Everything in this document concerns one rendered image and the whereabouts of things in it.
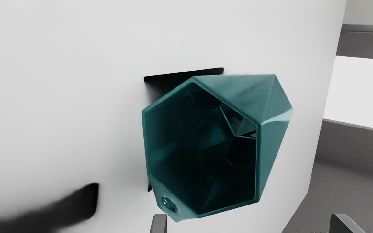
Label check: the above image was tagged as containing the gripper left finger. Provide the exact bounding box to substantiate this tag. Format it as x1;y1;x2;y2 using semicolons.
150;214;168;233

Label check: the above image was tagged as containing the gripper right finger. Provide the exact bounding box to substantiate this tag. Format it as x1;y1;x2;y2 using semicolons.
329;213;365;233

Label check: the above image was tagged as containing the teal faceted mug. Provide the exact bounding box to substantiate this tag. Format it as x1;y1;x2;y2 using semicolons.
141;74;294;223

